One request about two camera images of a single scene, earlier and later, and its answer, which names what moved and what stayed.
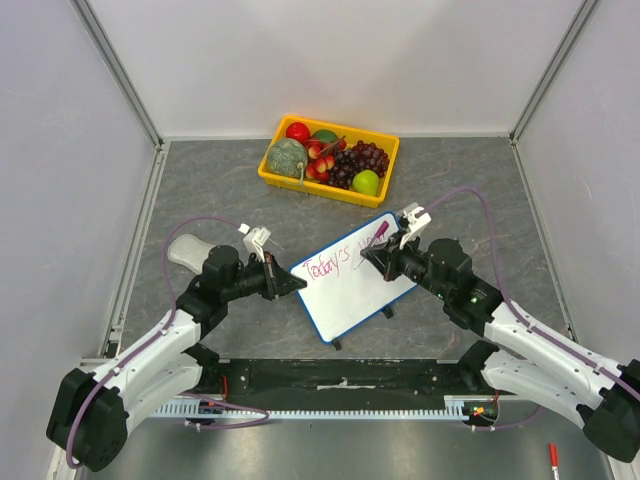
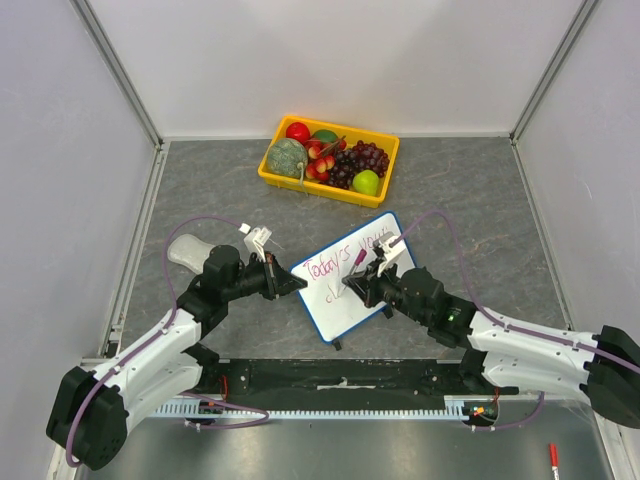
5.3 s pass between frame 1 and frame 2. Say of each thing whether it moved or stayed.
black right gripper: moved
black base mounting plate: stayed
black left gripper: stayed
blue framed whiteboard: stayed
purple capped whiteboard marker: moved
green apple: stayed
